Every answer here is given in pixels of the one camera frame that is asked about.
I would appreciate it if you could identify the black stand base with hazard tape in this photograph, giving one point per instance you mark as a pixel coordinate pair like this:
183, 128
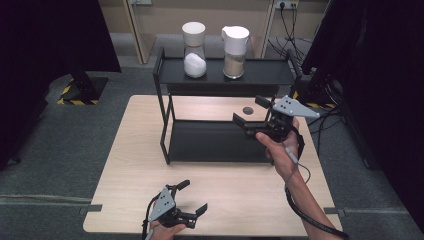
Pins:
86, 88
316, 95

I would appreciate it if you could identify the glass jar with white spout lid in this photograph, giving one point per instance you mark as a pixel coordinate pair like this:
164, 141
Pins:
235, 40

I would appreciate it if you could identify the white wall socket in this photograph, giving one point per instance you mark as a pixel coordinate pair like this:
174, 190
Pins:
286, 4

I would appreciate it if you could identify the person's right hand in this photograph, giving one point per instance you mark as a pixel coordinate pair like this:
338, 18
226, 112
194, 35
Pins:
281, 156

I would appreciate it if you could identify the person's left hand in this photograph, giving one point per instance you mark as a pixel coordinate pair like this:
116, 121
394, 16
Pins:
163, 233

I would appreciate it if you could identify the grey floor tape strip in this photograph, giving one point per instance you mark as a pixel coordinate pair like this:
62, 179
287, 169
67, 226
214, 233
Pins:
90, 209
335, 211

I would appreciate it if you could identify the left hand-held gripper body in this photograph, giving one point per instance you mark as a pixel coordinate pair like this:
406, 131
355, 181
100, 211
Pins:
163, 204

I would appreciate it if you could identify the dark curtain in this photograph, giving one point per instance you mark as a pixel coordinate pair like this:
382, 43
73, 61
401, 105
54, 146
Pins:
40, 50
383, 66

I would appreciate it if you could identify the black metal two-tier shelf rack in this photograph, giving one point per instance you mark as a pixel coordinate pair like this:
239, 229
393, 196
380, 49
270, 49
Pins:
213, 141

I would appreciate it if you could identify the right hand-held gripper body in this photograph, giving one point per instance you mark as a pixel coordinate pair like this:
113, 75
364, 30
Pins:
290, 107

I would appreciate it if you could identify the round grey table grommet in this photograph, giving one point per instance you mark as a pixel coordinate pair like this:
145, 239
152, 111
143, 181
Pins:
248, 110

